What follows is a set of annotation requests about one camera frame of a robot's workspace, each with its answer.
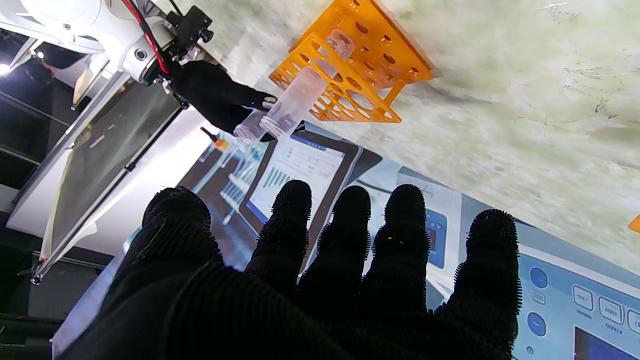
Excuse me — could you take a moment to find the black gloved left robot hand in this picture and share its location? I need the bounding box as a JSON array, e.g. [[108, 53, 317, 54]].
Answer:
[[52, 180, 523, 360]]

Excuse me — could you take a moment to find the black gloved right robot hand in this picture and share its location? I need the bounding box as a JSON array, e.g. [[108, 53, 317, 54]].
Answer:
[[167, 60, 277, 143]]

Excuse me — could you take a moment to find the clear plastic test tube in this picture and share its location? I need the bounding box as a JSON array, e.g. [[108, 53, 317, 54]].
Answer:
[[233, 107, 275, 146], [259, 29, 357, 142]]

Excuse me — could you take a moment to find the black orange spring clamp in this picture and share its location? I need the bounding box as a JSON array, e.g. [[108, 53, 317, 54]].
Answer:
[[201, 127, 230, 150]]

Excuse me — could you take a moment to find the printed laboratory backdrop poster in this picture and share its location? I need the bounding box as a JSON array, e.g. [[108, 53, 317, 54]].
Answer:
[[50, 120, 640, 360]]

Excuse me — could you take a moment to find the metal backdrop stand pole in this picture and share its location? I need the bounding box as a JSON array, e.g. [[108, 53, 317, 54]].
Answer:
[[30, 105, 185, 286]]

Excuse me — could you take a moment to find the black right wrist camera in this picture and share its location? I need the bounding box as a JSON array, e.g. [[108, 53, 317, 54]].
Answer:
[[165, 6, 215, 53]]

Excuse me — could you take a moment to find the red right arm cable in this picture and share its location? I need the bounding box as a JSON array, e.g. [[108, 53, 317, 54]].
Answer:
[[121, 0, 172, 76]]

